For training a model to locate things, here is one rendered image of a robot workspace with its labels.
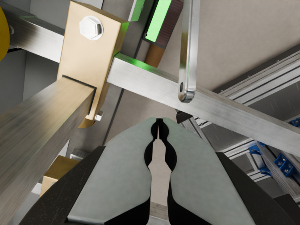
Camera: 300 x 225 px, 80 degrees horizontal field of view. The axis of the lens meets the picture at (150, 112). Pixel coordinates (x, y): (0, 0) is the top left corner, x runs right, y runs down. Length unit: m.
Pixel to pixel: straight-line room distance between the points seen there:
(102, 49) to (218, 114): 0.15
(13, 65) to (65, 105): 0.34
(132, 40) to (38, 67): 0.26
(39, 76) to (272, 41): 1.09
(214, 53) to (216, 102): 0.89
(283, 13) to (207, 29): 0.37
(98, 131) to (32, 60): 0.23
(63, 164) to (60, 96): 0.20
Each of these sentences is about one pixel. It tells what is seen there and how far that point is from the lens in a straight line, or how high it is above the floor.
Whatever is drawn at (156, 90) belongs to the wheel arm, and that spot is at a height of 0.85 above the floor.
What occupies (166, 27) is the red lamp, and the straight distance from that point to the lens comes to 0.34.
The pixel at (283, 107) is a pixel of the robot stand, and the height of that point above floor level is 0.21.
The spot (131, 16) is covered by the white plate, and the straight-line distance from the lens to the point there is 0.25.
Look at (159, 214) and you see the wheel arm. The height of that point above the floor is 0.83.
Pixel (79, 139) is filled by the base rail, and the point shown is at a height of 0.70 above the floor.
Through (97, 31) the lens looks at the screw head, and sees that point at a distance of 0.19.
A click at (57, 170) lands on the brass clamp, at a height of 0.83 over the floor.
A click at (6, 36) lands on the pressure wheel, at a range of 0.21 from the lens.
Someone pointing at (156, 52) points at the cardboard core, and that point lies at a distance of 0.98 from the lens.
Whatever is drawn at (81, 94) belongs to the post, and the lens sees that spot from 0.19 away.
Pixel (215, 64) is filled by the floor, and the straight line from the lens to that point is 1.12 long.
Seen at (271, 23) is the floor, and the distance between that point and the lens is 1.19.
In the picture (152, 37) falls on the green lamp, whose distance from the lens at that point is 0.34.
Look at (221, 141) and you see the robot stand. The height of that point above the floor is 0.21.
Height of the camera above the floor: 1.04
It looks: 62 degrees down
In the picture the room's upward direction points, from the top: 175 degrees counter-clockwise
